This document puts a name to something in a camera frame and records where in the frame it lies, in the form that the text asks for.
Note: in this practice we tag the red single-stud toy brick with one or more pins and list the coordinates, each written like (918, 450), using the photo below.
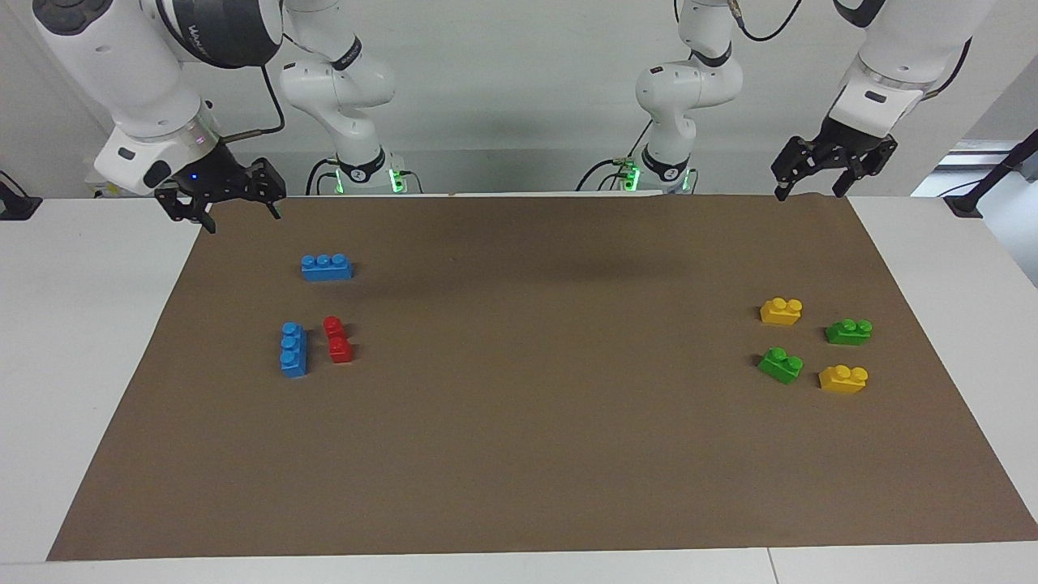
(341, 351)
(333, 328)

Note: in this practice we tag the black table clamp with rod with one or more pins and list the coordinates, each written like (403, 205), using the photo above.
(965, 204)

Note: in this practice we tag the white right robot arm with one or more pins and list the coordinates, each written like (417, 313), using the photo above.
(122, 65)

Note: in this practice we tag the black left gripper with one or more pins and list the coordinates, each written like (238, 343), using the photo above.
(847, 146)

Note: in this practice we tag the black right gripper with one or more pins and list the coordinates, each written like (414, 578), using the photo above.
(215, 180)

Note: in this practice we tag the blue three-stud toy brick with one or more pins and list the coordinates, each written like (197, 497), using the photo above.
(327, 270)
(293, 357)

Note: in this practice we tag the black table clamp mount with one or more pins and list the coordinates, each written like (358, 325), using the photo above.
(18, 207)

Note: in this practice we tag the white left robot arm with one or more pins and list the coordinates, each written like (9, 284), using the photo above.
(689, 89)

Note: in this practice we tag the brown paper table mat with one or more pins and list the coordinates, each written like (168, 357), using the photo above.
(527, 446)

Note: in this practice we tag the green two-stud toy brick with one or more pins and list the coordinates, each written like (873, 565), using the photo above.
(782, 369)
(847, 334)

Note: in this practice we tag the yellow two-stud toy brick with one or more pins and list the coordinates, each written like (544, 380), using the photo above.
(780, 313)
(843, 381)

